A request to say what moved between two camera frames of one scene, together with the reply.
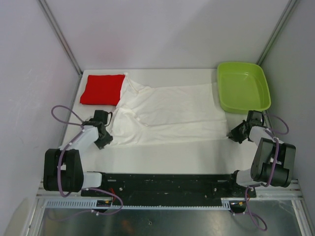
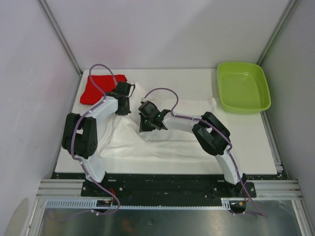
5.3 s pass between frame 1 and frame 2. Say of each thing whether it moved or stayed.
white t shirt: moved
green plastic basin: stayed
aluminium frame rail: stayed
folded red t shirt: stayed
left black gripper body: moved
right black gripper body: moved
